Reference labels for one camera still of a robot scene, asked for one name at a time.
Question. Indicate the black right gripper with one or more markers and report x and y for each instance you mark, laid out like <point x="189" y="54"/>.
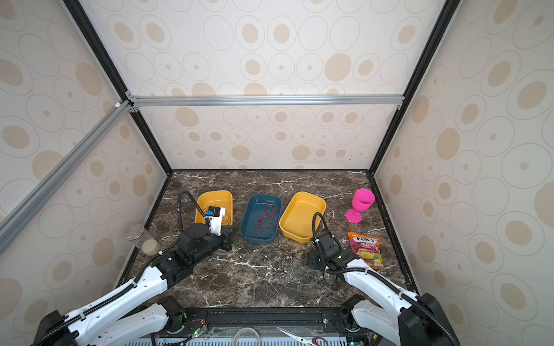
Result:
<point x="311" y="259"/>

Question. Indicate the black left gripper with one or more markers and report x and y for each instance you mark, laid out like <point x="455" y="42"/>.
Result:
<point x="226" y="238"/>

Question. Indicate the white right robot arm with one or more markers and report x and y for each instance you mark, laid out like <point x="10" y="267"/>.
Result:
<point x="393" y="313"/>

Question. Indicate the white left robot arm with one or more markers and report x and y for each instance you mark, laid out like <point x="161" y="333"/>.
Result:
<point x="119" y="316"/>

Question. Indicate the orange candy bag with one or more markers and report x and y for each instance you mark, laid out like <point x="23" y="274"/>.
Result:
<point x="367" y="248"/>

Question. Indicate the right yellow plastic bin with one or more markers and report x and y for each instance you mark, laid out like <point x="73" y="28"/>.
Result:
<point x="296" y="221"/>

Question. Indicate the yellow plastic bin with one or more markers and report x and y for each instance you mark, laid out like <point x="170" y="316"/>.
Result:
<point x="219" y="198"/>
<point x="296" y="221"/>

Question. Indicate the clear jar with powder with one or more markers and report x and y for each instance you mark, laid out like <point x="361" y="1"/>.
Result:
<point x="142" y="239"/>

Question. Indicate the left yellow plastic bin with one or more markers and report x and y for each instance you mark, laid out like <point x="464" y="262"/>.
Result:
<point x="219" y="198"/>

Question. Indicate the pink plastic goblet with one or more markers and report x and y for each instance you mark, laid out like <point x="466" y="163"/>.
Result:
<point x="361" y="202"/>

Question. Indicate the teal plastic bin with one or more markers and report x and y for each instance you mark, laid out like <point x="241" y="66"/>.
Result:
<point x="260" y="221"/>

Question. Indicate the horizontal aluminium bar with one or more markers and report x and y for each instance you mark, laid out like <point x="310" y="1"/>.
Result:
<point x="282" y="100"/>

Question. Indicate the diagonal aluminium bar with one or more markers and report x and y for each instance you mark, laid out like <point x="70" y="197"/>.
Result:
<point x="22" y="215"/>

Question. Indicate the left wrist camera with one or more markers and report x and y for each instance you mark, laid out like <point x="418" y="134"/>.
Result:
<point x="214" y="219"/>

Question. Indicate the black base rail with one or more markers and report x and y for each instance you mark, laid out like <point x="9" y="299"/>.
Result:
<point x="327" y="320"/>

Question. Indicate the scissors with red handle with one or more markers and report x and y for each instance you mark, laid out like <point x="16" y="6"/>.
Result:
<point x="315" y="341"/>

